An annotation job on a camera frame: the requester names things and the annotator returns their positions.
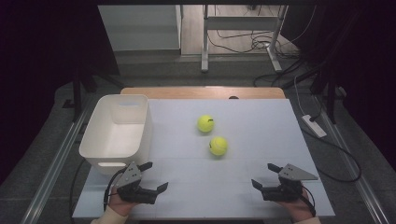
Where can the white board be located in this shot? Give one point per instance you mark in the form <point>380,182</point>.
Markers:
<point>249,133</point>

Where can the black stand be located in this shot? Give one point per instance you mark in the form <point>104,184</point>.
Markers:
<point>330,96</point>
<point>77,93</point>

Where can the person's right hand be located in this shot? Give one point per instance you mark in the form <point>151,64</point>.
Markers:
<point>297,209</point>

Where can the white power strip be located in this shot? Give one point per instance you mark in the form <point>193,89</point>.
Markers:
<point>314,127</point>

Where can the dark curtain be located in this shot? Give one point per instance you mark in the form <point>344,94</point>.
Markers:
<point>37,62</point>
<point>367,62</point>

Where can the white desk frame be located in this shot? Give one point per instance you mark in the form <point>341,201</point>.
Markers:
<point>239,23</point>

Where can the white cabinet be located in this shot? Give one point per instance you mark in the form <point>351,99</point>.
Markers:
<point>140,28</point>

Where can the person's left hand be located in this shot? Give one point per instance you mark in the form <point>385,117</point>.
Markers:
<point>120,207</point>

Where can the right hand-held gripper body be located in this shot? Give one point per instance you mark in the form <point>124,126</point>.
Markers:
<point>281,193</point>

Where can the yellow tennis ball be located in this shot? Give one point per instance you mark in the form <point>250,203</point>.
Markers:
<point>218,146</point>
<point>205,123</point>

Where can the metal floor rail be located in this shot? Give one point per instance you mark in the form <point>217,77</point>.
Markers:
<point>358,179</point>
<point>53,174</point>

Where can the white plastic bin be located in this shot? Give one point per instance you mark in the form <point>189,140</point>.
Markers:
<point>124,133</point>

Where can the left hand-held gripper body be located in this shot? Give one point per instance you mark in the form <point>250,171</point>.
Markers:
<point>137,195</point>

